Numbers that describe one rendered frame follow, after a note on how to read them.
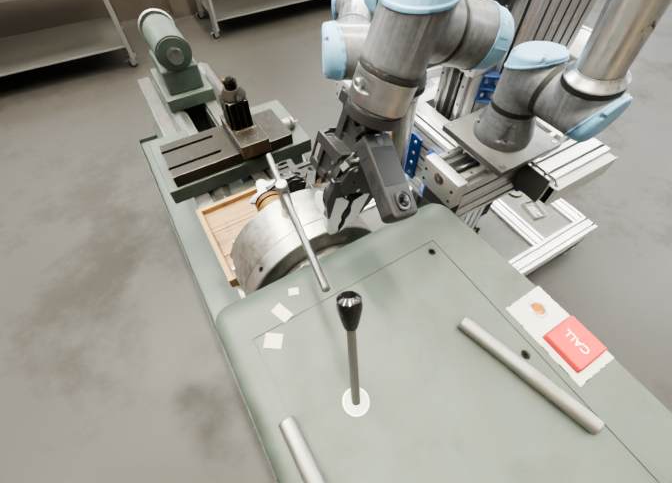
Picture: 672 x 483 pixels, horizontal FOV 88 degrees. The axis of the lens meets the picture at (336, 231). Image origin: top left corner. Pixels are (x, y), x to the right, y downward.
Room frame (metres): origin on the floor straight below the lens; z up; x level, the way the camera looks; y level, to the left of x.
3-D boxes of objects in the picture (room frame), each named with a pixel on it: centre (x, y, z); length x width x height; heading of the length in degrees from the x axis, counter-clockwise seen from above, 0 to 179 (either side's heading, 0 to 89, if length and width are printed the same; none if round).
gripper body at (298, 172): (0.68, 0.10, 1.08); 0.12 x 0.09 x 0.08; 120
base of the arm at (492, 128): (0.77, -0.45, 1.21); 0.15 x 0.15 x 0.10
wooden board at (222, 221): (0.67, 0.22, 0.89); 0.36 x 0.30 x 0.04; 121
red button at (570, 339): (0.17, -0.35, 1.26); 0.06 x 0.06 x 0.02; 31
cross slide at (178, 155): (0.98, 0.39, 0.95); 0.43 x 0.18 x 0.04; 121
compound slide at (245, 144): (0.99, 0.32, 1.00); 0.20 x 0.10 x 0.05; 31
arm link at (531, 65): (0.76, -0.45, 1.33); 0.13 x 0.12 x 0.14; 31
